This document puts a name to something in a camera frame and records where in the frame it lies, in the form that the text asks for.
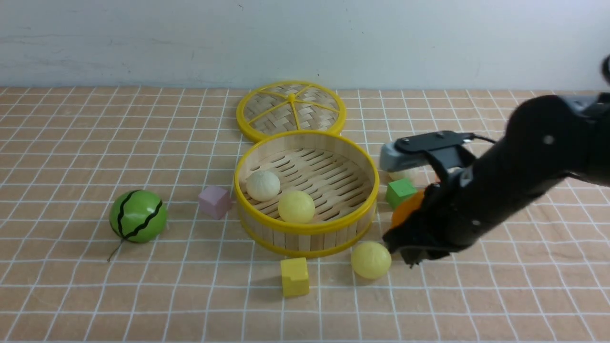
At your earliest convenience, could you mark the woven bamboo steamer lid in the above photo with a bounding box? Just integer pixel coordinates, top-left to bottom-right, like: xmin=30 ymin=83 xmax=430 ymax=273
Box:
xmin=236 ymin=81 xmax=347 ymax=142

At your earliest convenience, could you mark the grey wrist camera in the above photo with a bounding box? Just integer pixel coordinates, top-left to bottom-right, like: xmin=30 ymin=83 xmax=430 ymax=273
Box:
xmin=379 ymin=131 xmax=476 ymax=174

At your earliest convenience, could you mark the orange toy pear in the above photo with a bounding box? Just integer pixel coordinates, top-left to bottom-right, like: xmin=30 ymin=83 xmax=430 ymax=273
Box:
xmin=390 ymin=190 xmax=424 ymax=229

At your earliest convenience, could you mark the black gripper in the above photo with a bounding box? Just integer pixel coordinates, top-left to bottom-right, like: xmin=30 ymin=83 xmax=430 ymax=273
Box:
xmin=383 ymin=183 xmax=482 ymax=268

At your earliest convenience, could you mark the pink wooden cube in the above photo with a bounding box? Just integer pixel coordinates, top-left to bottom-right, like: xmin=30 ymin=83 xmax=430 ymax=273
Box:
xmin=198 ymin=185 xmax=232 ymax=220

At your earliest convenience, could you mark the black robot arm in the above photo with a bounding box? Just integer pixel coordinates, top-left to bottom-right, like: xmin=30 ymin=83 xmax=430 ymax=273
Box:
xmin=379 ymin=92 xmax=610 ymax=266

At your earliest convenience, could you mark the green wooden cube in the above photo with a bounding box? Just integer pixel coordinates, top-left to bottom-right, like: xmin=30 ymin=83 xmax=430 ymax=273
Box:
xmin=385 ymin=178 xmax=418 ymax=209

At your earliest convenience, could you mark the bamboo steamer tray yellow rim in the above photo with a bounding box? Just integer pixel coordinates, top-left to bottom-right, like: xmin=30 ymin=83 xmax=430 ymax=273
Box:
xmin=234 ymin=131 xmax=380 ymax=258

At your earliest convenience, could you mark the white bun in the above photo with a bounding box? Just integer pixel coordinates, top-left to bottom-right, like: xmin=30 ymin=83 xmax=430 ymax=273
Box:
xmin=388 ymin=168 xmax=420 ymax=182
xmin=245 ymin=170 xmax=281 ymax=202

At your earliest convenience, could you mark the yellow bun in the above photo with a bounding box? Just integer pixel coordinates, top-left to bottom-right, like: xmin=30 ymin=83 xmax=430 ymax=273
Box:
xmin=277 ymin=190 xmax=315 ymax=224
xmin=351 ymin=241 xmax=392 ymax=280

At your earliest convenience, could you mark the yellow wooden block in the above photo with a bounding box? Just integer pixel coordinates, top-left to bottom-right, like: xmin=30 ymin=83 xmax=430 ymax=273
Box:
xmin=280 ymin=257 xmax=310 ymax=298

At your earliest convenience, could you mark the green toy watermelon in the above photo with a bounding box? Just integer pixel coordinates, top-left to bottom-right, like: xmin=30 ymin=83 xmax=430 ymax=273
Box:
xmin=107 ymin=189 xmax=167 ymax=262

